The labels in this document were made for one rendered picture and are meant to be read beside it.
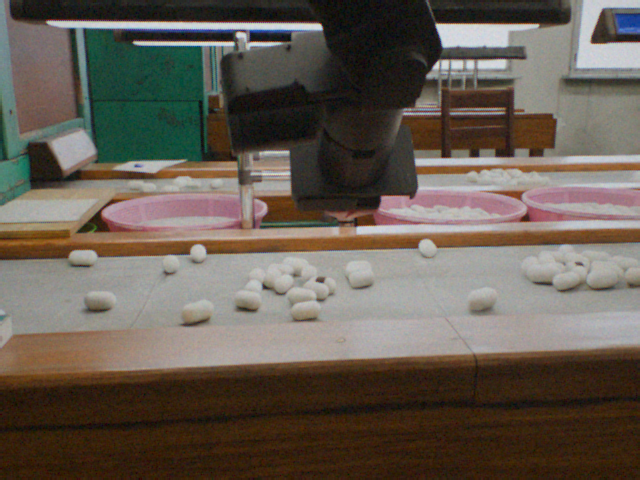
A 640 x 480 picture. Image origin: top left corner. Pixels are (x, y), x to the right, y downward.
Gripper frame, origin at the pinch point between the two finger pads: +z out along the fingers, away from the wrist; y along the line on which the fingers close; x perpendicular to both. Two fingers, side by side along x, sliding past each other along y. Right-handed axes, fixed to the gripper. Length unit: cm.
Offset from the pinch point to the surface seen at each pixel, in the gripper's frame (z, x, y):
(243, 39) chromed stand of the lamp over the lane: 17.1, -35.6, 9.2
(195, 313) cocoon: 9.6, 6.3, 14.4
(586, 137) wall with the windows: 425, -285, -281
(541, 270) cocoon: 17.1, 0.0, -25.7
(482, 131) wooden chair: 214, -152, -103
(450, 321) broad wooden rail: 3.3, 10.2, -9.7
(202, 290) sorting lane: 19.1, 0.3, 14.7
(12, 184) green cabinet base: 48, -32, 50
